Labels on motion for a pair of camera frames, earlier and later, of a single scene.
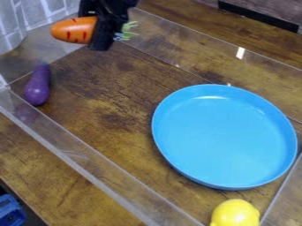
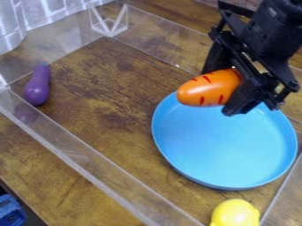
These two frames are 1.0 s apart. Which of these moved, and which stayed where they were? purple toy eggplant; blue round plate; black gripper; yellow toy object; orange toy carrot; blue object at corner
Moved: black gripper; orange toy carrot
Stayed: purple toy eggplant; yellow toy object; blue round plate; blue object at corner
